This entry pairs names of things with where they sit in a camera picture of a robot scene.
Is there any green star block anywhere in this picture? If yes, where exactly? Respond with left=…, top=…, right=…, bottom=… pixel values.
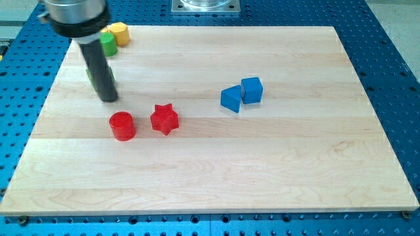
left=85, top=67, right=115, bottom=93

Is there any yellow hexagon block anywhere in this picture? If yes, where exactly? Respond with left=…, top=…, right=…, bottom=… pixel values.
left=108, top=22, right=131, bottom=46

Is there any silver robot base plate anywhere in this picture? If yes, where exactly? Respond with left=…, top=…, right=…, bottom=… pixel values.
left=171, top=0, right=241, bottom=16

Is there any wooden board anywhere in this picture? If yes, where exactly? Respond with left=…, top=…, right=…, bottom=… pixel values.
left=1, top=26, right=419, bottom=216

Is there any small yellow block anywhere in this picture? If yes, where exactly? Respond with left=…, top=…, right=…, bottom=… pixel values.
left=100, top=27, right=109, bottom=33

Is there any green cylinder block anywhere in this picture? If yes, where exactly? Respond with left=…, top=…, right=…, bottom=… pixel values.
left=100, top=32, right=117, bottom=56

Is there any blue triangle block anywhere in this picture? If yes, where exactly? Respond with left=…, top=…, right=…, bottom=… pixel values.
left=220, top=85, right=242, bottom=113

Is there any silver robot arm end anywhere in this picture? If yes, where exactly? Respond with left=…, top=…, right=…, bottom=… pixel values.
left=37, top=0, right=111, bottom=45

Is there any red cylinder block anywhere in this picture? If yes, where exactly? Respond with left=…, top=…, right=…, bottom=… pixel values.
left=109, top=111, right=137, bottom=142

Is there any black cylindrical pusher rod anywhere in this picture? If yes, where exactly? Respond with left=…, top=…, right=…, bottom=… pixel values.
left=79, top=39, right=117, bottom=102

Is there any blue cube block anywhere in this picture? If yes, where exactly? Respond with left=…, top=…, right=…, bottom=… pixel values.
left=241, top=77, right=263, bottom=104

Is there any red star block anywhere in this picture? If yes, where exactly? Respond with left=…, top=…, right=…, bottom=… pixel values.
left=150, top=104, right=179, bottom=136

